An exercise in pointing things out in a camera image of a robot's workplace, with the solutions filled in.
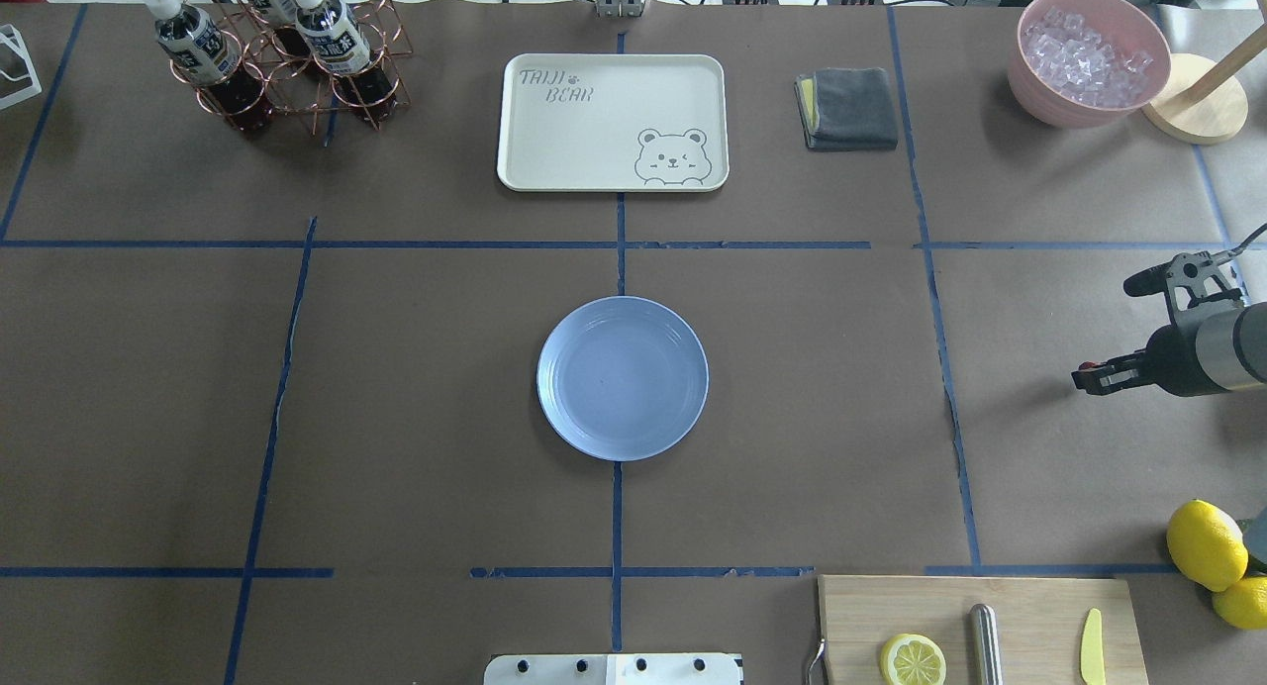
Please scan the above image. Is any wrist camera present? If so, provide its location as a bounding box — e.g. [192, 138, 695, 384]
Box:
[1123, 249, 1247, 330]

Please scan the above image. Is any wooden cutting board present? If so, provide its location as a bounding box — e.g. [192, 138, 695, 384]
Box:
[816, 574, 1150, 685]

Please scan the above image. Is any grey folded cloth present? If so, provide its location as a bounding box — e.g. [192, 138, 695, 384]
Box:
[794, 67, 900, 151]

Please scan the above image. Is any steel rod black tip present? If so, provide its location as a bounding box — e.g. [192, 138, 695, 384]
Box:
[969, 603, 1003, 684]

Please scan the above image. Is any pink bowl with ice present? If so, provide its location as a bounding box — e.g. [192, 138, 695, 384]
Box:
[1009, 0, 1171, 129]

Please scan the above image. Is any dark drink bottle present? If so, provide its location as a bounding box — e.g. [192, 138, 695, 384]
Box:
[144, 0, 272, 132]
[247, 0, 310, 58]
[294, 0, 397, 127]

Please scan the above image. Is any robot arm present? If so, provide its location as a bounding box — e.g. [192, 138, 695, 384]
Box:
[1071, 303, 1266, 398]

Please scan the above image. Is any yellow lemon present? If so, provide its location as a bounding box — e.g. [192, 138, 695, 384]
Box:
[1166, 499, 1249, 593]
[1213, 575, 1267, 631]

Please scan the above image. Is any copper wire bottle rack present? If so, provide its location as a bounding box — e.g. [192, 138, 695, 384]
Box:
[180, 0, 416, 147]

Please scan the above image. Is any wooden stand with carton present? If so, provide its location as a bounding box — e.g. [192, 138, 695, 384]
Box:
[1143, 27, 1266, 147]

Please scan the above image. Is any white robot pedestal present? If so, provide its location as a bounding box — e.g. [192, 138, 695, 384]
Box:
[483, 652, 745, 684]

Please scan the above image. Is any lemon half slice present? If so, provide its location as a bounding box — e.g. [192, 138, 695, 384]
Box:
[878, 633, 946, 685]

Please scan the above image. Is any dark drink bottle back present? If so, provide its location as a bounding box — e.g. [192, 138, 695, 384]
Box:
[247, 0, 310, 58]

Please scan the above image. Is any blue plate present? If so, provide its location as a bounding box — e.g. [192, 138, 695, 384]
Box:
[536, 296, 711, 462]

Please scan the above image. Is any dark drink bottle front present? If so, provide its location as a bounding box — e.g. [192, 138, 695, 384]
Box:
[144, 0, 272, 132]

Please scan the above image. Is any white wire cup rack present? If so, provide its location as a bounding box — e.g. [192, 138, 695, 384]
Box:
[1, 25, 44, 109]

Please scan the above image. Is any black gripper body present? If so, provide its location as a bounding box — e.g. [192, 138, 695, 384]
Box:
[1128, 323, 1218, 398]

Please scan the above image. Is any cream bear tray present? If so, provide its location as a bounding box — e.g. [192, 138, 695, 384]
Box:
[497, 53, 730, 192]

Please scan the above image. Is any yellow plastic knife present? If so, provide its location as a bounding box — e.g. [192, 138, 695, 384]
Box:
[1079, 608, 1106, 685]

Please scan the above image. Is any dark drink bottle left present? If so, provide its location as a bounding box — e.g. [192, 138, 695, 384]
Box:
[294, 0, 397, 127]

